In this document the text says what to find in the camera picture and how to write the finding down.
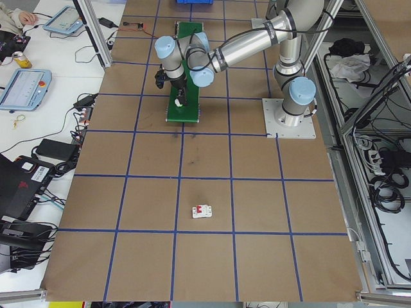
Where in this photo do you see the aluminium extrusion bar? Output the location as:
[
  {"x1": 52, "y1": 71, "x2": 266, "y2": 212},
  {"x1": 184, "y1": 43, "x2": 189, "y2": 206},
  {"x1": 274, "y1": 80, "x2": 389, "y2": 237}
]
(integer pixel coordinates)
[
  {"x1": 0, "y1": 287, "x2": 48, "y2": 302},
  {"x1": 354, "y1": 290, "x2": 411, "y2": 304}
]

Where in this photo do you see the black cable coil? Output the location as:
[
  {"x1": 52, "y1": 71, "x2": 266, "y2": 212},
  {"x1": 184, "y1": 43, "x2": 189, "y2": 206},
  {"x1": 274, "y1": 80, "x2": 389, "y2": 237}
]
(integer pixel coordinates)
[{"x1": 369, "y1": 178, "x2": 406, "y2": 214}]

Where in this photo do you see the V-shaped metal bar frame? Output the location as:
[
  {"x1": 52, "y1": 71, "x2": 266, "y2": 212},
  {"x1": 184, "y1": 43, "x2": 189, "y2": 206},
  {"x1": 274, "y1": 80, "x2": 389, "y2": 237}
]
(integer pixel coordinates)
[{"x1": 301, "y1": 0, "x2": 411, "y2": 289}]

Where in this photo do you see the black electronic box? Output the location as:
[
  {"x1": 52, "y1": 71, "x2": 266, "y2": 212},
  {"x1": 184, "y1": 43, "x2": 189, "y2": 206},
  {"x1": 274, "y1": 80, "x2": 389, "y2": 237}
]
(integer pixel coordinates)
[{"x1": 0, "y1": 221, "x2": 58, "y2": 273}]

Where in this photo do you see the crumpled black cloth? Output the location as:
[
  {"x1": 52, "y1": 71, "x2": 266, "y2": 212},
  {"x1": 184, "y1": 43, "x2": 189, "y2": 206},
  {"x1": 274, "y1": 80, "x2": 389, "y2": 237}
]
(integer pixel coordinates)
[{"x1": 328, "y1": 37, "x2": 367, "y2": 56}]

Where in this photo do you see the yellow beverage can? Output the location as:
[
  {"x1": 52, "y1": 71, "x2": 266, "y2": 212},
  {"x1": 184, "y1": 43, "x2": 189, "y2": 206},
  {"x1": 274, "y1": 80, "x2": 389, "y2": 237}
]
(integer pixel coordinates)
[{"x1": 12, "y1": 51, "x2": 33, "y2": 69}]

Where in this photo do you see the bystander hand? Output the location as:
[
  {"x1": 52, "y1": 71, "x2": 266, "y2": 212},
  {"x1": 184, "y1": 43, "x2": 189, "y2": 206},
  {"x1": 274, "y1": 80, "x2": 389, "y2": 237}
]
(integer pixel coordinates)
[{"x1": 18, "y1": 10, "x2": 37, "y2": 25}]

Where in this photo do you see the grey cable connector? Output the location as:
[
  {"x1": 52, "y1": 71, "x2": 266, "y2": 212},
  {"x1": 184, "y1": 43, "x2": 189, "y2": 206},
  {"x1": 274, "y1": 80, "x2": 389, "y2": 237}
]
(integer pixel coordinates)
[{"x1": 354, "y1": 240, "x2": 371, "y2": 264}]

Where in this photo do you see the crumpled white cloth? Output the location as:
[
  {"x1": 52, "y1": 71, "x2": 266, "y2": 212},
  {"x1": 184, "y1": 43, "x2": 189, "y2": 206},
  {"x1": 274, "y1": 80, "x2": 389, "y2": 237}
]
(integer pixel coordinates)
[{"x1": 330, "y1": 53, "x2": 373, "y2": 87}]

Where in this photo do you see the power strip with plugs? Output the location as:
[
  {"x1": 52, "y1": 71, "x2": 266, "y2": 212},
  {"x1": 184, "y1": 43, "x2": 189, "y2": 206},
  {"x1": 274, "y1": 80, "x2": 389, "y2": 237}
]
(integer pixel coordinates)
[{"x1": 76, "y1": 107, "x2": 94, "y2": 126}]

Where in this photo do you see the bystander sleeved forearm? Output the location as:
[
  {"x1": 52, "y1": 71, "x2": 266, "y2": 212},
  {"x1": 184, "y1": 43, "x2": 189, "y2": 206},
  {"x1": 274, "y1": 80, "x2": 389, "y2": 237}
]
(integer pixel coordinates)
[{"x1": 0, "y1": 5, "x2": 24, "y2": 33}]

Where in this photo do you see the light blue teach pendant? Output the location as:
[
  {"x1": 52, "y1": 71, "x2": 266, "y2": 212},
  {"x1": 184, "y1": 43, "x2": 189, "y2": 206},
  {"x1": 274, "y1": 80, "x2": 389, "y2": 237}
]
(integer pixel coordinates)
[
  {"x1": 42, "y1": 5, "x2": 85, "y2": 35},
  {"x1": 0, "y1": 68, "x2": 53, "y2": 112}
]

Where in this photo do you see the red wire with black connector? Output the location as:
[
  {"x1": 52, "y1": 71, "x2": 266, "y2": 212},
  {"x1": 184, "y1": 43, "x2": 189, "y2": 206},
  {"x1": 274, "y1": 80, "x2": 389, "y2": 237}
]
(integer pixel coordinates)
[{"x1": 143, "y1": 25, "x2": 177, "y2": 39}]

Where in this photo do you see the green conveyor belt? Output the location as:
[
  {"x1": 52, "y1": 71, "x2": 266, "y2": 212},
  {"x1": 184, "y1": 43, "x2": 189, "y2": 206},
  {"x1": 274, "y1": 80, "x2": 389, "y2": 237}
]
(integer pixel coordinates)
[{"x1": 164, "y1": 21, "x2": 206, "y2": 124}]

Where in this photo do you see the white power strip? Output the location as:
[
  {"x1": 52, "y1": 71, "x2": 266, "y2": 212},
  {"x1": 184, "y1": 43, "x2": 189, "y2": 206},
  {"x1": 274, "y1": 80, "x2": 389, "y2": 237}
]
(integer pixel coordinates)
[{"x1": 365, "y1": 149, "x2": 391, "y2": 176}]

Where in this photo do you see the large black power brick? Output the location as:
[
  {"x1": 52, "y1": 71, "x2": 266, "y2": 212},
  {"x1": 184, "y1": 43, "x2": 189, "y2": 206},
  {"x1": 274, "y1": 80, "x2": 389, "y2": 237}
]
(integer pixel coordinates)
[{"x1": 33, "y1": 138, "x2": 80, "y2": 161}]

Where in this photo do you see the black desk mat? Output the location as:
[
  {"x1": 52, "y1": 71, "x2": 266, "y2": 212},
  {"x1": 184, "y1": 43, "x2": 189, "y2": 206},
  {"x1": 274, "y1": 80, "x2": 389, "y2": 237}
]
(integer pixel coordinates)
[{"x1": 0, "y1": 34, "x2": 32, "y2": 64}]

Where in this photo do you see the black laptop with label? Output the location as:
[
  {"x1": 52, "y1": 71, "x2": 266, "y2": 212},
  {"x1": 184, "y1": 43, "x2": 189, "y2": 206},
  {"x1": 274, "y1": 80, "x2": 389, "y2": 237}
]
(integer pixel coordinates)
[{"x1": 0, "y1": 153, "x2": 56, "y2": 222}]

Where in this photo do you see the aluminium frame post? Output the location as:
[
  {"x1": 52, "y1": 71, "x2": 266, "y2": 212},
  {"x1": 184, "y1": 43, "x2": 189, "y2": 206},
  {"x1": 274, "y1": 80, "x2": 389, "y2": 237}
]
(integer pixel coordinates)
[{"x1": 72, "y1": 0, "x2": 112, "y2": 68}]

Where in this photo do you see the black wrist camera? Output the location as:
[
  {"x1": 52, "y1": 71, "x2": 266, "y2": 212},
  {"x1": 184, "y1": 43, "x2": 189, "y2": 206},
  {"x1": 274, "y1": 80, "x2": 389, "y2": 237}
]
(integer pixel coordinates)
[{"x1": 153, "y1": 69, "x2": 170, "y2": 90}]

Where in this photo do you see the white circuit breaker red lever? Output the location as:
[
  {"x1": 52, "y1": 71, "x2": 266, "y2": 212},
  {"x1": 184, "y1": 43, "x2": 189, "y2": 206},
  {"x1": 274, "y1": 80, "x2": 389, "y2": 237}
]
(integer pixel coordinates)
[{"x1": 191, "y1": 204, "x2": 213, "y2": 219}]

